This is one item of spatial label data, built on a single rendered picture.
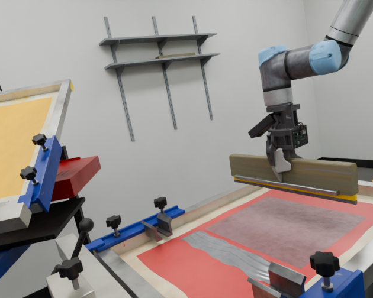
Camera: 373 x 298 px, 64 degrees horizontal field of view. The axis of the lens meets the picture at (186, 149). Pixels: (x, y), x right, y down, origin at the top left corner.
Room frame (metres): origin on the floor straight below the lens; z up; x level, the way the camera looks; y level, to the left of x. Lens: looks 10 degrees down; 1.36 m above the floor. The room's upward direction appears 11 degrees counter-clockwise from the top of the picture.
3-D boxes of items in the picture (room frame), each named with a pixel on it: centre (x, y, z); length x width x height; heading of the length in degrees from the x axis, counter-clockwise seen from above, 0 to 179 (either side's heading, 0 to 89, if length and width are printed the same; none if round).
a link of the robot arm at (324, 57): (0.75, -0.35, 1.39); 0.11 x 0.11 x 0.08; 45
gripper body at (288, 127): (0.80, -0.27, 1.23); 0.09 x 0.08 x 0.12; 33
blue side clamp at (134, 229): (0.87, 0.18, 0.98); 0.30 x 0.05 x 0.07; 123
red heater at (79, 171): (1.61, 0.79, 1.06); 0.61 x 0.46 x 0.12; 3
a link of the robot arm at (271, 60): (0.80, -0.27, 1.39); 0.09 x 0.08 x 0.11; 45
